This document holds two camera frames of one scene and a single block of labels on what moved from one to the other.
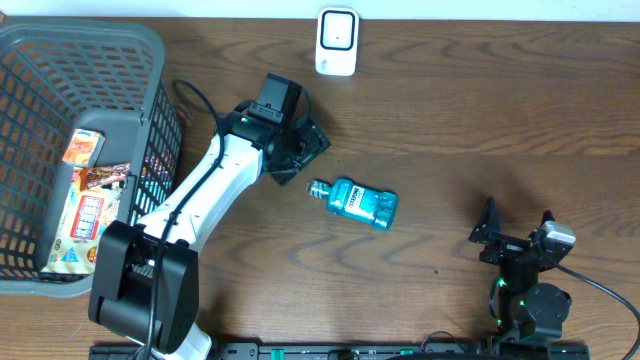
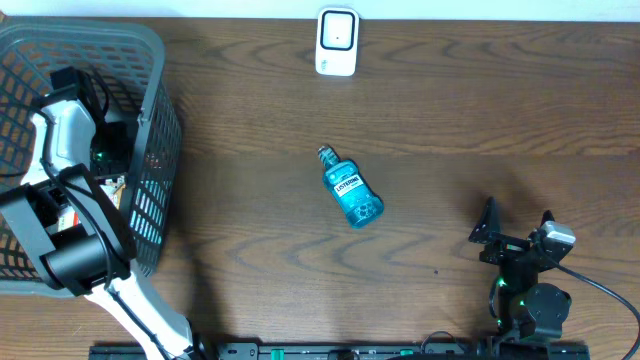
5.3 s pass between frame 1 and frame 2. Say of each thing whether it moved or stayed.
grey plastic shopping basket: stayed
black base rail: stayed
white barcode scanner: stayed
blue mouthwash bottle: moved
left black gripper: moved
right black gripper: stayed
